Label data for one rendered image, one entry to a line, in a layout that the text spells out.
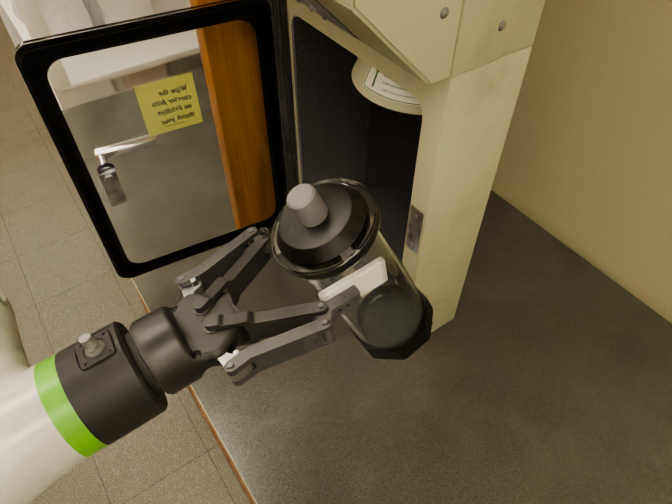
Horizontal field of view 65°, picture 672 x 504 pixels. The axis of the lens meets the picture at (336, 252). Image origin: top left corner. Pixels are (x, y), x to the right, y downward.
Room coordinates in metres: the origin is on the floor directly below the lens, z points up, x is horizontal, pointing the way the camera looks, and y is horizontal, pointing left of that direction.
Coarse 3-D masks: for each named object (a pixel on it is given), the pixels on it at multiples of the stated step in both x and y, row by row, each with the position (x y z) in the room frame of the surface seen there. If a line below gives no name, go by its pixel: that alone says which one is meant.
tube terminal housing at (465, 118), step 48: (288, 0) 0.68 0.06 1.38; (480, 0) 0.45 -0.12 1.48; (528, 0) 0.49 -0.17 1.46; (480, 48) 0.46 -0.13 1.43; (528, 48) 0.50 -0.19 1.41; (432, 96) 0.46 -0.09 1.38; (480, 96) 0.47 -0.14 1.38; (432, 144) 0.45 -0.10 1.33; (480, 144) 0.48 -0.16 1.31; (432, 192) 0.44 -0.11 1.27; (480, 192) 0.49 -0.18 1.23; (432, 240) 0.45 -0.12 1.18; (432, 288) 0.46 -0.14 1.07
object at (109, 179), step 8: (104, 168) 0.56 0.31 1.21; (112, 168) 0.56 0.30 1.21; (104, 176) 0.55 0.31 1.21; (112, 176) 0.55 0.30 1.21; (104, 184) 0.54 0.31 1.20; (112, 184) 0.55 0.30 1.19; (120, 184) 0.55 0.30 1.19; (112, 192) 0.55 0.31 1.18; (120, 192) 0.55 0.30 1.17; (112, 200) 0.54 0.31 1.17; (120, 200) 0.55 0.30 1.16
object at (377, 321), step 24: (360, 192) 0.37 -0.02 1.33; (360, 240) 0.32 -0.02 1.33; (384, 240) 0.35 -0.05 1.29; (288, 264) 0.31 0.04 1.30; (336, 264) 0.30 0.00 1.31; (360, 264) 0.31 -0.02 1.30; (384, 288) 0.32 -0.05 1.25; (408, 288) 0.35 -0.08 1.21; (360, 312) 0.31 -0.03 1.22; (384, 312) 0.32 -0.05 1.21; (408, 312) 0.34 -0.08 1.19; (360, 336) 0.33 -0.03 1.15; (384, 336) 0.32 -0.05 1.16; (408, 336) 0.33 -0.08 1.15
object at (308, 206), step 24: (312, 192) 0.34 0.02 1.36; (336, 192) 0.36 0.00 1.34; (288, 216) 0.35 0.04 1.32; (312, 216) 0.33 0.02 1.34; (336, 216) 0.34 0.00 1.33; (360, 216) 0.34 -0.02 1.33; (288, 240) 0.33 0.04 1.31; (312, 240) 0.32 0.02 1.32; (336, 240) 0.31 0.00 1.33; (312, 264) 0.30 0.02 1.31
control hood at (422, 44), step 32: (320, 0) 0.46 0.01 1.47; (352, 0) 0.38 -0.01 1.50; (384, 0) 0.39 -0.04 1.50; (416, 0) 0.41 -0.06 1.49; (448, 0) 0.43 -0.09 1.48; (352, 32) 0.49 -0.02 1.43; (384, 32) 0.39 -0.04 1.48; (416, 32) 0.41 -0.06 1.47; (448, 32) 0.43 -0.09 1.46; (416, 64) 0.41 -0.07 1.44; (448, 64) 0.44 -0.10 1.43
